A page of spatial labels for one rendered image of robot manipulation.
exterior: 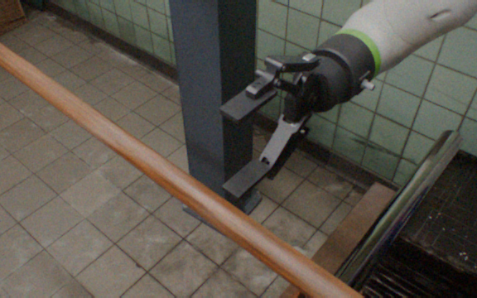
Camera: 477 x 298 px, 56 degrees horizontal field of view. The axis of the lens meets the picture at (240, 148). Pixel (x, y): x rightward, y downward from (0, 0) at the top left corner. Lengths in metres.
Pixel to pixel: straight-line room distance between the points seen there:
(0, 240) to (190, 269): 0.81
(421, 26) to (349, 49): 0.10
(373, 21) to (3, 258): 1.72
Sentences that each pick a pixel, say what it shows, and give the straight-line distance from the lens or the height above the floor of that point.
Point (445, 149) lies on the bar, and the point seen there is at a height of 1.17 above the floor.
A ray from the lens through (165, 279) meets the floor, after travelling 1.82.
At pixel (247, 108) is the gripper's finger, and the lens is 0.50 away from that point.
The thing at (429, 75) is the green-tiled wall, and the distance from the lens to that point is 1.70.
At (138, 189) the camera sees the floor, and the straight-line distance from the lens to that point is 2.10.
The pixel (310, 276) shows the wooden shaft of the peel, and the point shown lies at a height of 1.21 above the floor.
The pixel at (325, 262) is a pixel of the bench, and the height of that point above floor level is 0.58.
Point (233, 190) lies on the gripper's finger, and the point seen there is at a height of 1.12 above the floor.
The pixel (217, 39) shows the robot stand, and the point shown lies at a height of 0.90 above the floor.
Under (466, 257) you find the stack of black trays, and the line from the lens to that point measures 0.89.
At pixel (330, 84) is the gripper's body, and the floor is 1.21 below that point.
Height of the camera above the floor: 1.58
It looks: 45 degrees down
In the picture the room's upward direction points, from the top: straight up
